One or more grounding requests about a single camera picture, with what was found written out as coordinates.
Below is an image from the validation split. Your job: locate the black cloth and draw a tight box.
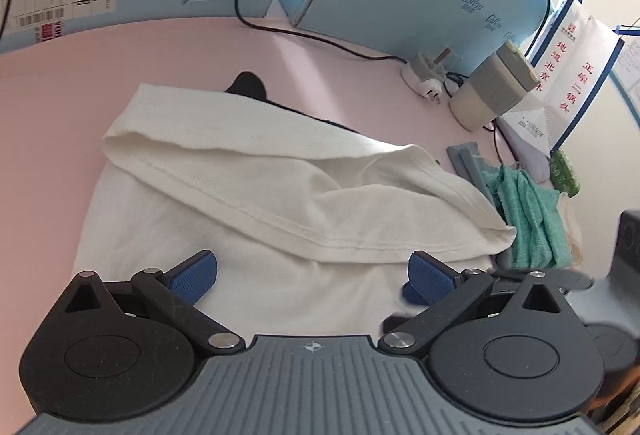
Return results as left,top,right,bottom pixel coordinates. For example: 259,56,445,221
223,70,362,134

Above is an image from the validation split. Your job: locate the white paper bag blue trim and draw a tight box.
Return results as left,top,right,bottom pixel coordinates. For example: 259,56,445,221
500,0,640,152

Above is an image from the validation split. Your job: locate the cream cloth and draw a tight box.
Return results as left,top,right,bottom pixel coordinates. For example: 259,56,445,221
556,192,585,269

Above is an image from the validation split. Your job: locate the white garment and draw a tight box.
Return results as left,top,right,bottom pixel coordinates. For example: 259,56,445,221
72,82,519,342

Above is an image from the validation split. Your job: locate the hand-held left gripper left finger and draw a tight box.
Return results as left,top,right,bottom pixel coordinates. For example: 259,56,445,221
61,249,247,359

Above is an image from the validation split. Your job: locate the white plug-in adapter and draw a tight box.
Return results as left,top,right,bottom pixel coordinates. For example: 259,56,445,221
401,46,459,105

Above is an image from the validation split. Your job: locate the lilac cloth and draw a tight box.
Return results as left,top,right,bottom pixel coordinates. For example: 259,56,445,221
499,119,554,184

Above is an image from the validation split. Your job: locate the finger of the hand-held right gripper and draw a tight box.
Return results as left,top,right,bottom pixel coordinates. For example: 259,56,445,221
400,281,434,307
382,313,417,335

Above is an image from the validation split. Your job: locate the white and grey tumbler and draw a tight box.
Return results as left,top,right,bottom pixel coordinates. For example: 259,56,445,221
448,40,539,132

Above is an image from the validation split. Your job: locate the green packet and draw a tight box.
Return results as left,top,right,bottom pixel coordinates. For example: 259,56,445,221
548,148,582,197

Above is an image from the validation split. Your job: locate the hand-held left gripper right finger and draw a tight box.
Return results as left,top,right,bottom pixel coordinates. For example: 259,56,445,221
377,249,564,359

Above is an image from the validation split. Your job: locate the green t-shirt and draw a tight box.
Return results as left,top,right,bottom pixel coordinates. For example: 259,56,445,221
479,164,574,269

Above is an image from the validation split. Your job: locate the thin black cable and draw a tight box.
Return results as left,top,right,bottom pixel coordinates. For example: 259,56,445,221
442,72,522,167

